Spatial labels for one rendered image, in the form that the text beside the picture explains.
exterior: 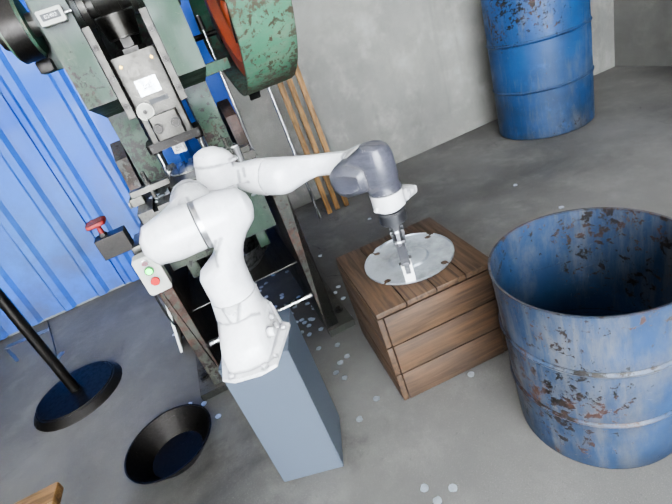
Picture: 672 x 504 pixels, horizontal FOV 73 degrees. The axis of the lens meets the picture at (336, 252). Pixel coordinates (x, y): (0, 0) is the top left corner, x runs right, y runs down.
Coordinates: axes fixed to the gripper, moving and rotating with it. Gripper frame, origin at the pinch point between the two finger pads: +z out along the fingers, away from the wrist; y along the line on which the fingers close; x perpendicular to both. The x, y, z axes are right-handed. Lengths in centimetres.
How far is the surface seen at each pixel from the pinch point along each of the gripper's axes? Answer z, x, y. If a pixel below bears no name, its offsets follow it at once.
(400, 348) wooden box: 19.6, -8.1, 8.7
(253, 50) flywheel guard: -66, -27, -34
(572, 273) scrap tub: 11.2, 42.7, 4.0
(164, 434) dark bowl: 38, -97, 5
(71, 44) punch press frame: -84, -77, -33
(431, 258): 4.7, 7.5, -11.4
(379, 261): 4.6, -8.8, -17.5
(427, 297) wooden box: 7.2, 3.3, 4.5
